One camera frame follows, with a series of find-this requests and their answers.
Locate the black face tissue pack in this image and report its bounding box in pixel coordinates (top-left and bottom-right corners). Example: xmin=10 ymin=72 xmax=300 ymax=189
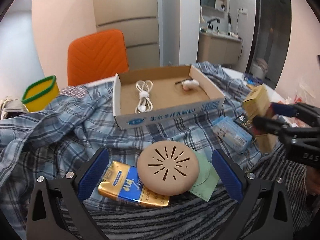
xmin=233 ymin=113 xmax=252 ymax=131

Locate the light blue tissue pack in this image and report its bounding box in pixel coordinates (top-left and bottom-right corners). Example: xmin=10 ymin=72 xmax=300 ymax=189
xmin=212 ymin=116 xmax=252 ymax=153

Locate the green leather pouch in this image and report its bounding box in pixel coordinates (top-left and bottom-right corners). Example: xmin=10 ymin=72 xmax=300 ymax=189
xmin=189 ymin=151 xmax=220 ymax=202

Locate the gold blue cigarette pack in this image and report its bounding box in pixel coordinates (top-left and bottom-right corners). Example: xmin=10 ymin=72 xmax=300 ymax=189
xmin=98 ymin=161 xmax=169 ymax=207

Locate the tan round vented disc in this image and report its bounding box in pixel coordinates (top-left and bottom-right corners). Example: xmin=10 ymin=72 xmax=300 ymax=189
xmin=137 ymin=140 xmax=200 ymax=196

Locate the white usb cable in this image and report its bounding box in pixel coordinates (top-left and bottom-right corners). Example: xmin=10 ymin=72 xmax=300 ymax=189
xmin=134 ymin=80 xmax=154 ymax=114

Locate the person right hand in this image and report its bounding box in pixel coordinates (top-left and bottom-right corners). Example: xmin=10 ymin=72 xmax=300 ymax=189
xmin=305 ymin=166 xmax=320 ymax=196

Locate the blue packet on table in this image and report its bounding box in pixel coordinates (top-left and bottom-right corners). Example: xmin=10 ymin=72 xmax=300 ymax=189
xmin=243 ymin=73 xmax=264 ymax=86

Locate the grey striped cloth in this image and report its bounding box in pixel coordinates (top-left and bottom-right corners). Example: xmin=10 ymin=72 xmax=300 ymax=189
xmin=84 ymin=142 xmax=319 ymax=239

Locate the blue plaid shirt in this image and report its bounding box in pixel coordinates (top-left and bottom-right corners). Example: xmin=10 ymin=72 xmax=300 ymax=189
xmin=1 ymin=62 xmax=249 ymax=238

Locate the bathroom vanity cabinet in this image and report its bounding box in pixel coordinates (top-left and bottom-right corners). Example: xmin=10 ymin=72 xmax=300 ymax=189
xmin=197 ymin=32 xmax=243 ymax=65

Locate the white hair dryer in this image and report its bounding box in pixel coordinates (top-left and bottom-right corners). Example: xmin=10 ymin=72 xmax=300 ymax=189
xmin=227 ymin=31 xmax=241 ymax=40

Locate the grey cloth pile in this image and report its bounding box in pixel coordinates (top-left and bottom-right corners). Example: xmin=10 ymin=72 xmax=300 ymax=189
xmin=1 ymin=97 xmax=28 ymax=120

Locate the black faucet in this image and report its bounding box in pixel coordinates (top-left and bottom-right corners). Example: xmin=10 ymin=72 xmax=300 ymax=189
xmin=207 ymin=18 xmax=221 ymax=30

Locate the yellow green felt basket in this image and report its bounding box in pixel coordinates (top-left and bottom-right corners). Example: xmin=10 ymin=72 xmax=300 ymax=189
xmin=22 ymin=75 xmax=60 ymax=112

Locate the patterned fabric piece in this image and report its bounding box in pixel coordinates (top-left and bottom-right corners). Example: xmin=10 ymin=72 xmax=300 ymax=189
xmin=59 ymin=86 xmax=87 ymax=99

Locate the open cardboard box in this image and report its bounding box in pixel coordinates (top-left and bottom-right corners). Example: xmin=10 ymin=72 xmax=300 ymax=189
xmin=112 ymin=65 xmax=226 ymax=130

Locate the orange chair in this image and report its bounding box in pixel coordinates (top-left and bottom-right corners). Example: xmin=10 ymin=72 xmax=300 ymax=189
xmin=67 ymin=29 xmax=129 ymax=86

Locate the beige refrigerator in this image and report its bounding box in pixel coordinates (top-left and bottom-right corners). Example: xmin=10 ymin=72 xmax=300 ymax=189
xmin=93 ymin=0 xmax=160 ymax=70

